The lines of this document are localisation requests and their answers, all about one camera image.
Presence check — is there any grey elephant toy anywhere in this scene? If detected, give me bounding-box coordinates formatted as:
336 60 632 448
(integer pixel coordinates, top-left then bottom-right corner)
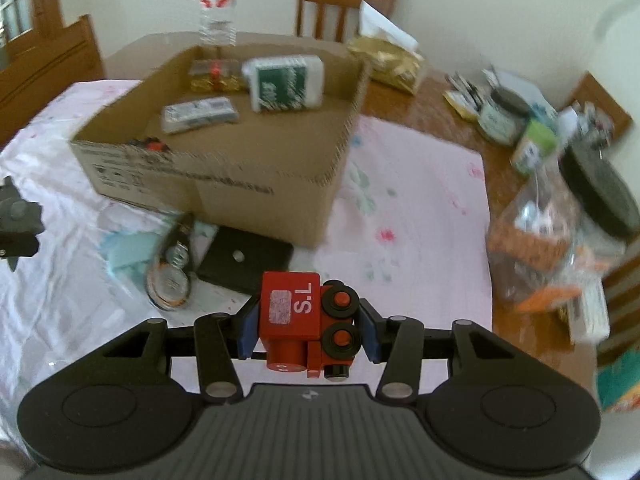
0 176 45 235

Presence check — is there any yellow sticky note pad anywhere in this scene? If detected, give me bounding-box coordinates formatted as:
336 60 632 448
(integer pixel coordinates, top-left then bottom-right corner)
445 92 477 122

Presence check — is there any black toy train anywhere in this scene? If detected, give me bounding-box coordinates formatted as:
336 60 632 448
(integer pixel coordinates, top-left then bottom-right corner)
127 136 171 153

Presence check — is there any pink floral tablecloth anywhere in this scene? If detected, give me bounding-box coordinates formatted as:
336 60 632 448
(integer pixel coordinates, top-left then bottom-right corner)
0 79 493 461

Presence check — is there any clear jar of pens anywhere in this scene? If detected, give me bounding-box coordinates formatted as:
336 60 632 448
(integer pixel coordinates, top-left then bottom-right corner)
565 102 616 151

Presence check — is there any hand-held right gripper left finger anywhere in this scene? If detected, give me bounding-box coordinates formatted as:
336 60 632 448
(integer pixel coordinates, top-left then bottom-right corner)
102 299 263 405

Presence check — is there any large clear jar black lid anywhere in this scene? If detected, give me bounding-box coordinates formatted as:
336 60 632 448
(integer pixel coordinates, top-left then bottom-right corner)
487 147 640 316

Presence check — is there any pile of white papers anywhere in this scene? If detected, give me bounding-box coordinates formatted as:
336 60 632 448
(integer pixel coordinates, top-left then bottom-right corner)
482 67 546 106

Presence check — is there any small clear packet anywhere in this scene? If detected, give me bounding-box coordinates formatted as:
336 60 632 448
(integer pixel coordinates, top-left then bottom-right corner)
161 96 240 135

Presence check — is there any clear water bottle red label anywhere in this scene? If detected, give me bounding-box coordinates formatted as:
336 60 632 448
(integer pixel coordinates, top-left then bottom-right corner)
197 0 238 48

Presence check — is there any white bottle green label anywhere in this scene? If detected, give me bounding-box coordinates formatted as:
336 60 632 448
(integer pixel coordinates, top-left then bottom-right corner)
241 54 326 113

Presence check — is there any red toy train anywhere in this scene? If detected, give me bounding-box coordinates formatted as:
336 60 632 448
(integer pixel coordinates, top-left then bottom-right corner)
257 271 361 380

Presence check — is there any small bottle green lid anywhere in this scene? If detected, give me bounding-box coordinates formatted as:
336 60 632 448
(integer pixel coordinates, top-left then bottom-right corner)
510 120 558 177

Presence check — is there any glass jar dark lid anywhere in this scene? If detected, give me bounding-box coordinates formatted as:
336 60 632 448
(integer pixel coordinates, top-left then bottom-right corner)
476 87 531 147

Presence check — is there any small white box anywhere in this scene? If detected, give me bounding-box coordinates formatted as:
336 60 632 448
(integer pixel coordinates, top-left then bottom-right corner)
560 280 611 343

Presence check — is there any teal cardboard box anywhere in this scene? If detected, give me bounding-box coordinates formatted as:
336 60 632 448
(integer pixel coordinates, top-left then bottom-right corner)
595 350 640 413

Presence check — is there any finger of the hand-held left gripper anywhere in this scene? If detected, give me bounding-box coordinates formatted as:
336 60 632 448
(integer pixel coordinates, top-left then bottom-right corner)
0 232 41 272

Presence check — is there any black digital timer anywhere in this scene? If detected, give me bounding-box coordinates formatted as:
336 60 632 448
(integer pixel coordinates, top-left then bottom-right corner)
196 225 295 296

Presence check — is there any clear capsule bottle silver cap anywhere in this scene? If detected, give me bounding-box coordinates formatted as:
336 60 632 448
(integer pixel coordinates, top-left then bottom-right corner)
189 58 248 93

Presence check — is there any correction tape dispenser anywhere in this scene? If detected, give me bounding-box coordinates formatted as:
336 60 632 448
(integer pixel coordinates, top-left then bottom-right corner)
145 212 197 311

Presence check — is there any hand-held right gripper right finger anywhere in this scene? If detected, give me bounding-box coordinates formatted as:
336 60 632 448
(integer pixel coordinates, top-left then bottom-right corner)
357 299 507 404

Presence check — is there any bundle of pens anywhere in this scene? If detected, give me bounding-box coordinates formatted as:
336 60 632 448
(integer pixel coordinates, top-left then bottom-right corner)
445 72 493 111

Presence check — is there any gold tissue pack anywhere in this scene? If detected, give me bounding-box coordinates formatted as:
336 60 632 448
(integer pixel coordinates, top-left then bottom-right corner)
347 0 427 96

